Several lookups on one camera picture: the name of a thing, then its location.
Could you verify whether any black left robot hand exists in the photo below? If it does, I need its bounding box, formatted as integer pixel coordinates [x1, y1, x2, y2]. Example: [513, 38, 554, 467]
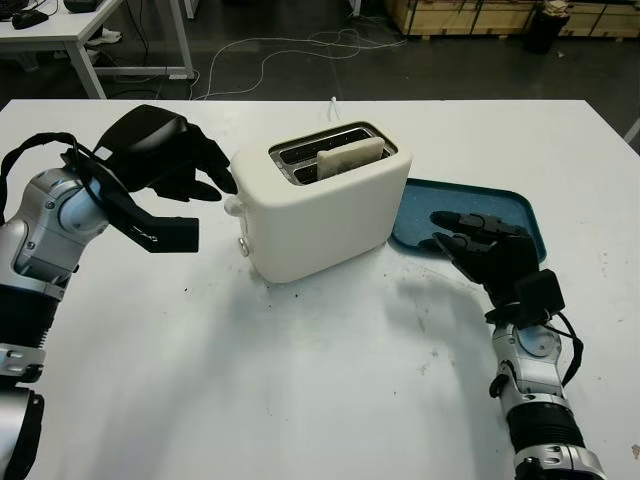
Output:
[96, 103, 240, 203]

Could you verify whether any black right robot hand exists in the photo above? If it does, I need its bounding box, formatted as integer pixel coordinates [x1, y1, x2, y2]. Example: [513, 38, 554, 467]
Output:
[428, 210, 544, 312]

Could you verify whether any white bread slice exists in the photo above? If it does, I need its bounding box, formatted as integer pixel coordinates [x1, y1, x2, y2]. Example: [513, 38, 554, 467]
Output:
[316, 138, 388, 183]

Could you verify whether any blue plastic tray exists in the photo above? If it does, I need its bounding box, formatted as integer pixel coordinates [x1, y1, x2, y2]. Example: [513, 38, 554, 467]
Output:
[390, 178, 549, 265]

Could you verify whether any white two-slot toaster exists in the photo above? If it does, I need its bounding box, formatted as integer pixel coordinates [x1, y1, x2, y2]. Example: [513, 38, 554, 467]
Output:
[222, 119, 414, 286]

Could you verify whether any white crumpled cloth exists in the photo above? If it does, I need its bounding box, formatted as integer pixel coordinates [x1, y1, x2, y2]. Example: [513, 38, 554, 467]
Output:
[86, 28, 123, 47]

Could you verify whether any white office desk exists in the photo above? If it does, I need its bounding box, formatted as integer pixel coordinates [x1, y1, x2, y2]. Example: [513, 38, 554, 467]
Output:
[0, 0, 197, 100]

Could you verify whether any black computer mouse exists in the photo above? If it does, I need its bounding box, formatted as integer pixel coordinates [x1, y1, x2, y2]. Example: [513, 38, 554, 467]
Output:
[11, 10, 50, 30]

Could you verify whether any black trash bin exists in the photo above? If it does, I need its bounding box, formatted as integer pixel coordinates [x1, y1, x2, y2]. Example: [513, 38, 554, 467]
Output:
[521, 0, 572, 56]

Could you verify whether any wooden shipping crate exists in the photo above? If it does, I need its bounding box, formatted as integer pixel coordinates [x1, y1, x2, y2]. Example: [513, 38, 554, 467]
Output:
[384, 0, 640, 44]

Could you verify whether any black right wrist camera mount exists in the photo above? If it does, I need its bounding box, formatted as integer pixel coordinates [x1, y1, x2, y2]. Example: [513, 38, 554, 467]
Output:
[513, 268, 567, 327]

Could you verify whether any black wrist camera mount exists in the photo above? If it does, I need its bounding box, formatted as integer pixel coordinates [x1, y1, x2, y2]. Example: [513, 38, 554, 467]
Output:
[62, 146, 201, 255]
[513, 268, 567, 327]

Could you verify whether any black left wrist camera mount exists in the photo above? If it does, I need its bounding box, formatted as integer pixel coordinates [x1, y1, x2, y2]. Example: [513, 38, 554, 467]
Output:
[62, 146, 201, 255]

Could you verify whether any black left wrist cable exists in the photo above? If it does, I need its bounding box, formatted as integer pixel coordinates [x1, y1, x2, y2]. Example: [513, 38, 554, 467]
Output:
[0, 130, 109, 227]

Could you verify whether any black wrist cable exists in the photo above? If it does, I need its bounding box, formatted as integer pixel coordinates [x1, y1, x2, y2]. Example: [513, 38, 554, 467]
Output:
[543, 308, 586, 390]
[0, 130, 109, 227]

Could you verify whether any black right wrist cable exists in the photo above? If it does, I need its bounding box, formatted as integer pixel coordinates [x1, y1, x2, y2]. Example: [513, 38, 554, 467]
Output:
[543, 308, 586, 390]

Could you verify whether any white power cable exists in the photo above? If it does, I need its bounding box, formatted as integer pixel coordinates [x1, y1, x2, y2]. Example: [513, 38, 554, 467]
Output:
[192, 27, 407, 122]

